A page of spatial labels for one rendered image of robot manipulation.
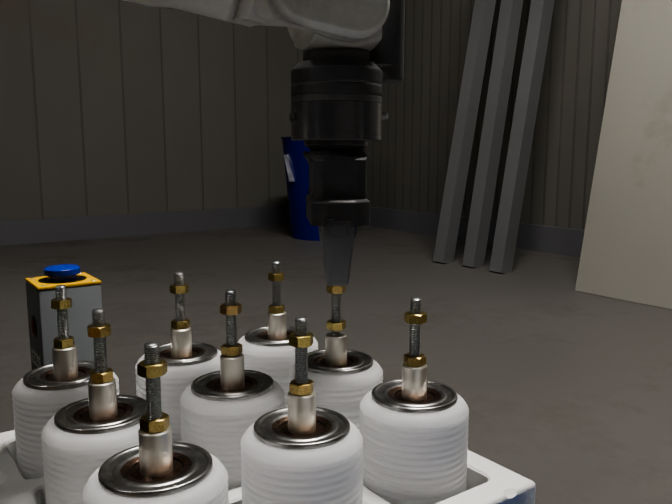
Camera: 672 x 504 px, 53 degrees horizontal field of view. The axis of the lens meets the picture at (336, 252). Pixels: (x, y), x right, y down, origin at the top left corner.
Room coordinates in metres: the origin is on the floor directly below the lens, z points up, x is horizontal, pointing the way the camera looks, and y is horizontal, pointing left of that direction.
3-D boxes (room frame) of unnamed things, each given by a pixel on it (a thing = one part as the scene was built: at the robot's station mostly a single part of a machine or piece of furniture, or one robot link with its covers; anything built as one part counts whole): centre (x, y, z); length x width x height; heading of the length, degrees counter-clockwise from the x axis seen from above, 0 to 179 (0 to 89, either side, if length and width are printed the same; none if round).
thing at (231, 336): (0.60, 0.10, 0.30); 0.01 x 0.01 x 0.08
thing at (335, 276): (0.64, 0.00, 0.37); 0.03 x 0.02 x 0.06; 95
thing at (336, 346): (0.67, 0.00, 0.26); 0.02 x 0.02 x 0.03
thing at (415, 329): (0.57, -0.07, 0.30); 0.01 x 0.01 x 0.08
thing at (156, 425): (0.43, 0.12, 0.29); 0.02 x 0.02 x 0.01; 83
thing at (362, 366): (0.67, 0.00, 0.25); 0.08 x 0.08 x 0.01
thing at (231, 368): (0.60, 0.10, 0.26); 0.02 x 0.02 x 0.03
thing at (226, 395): (0.60, 0.10, 0.25); 0.08 x 0.08 x 0.01
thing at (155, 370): (0.43, 0.12, 0.32); 0.02 x 0.02 x 0.01; 83
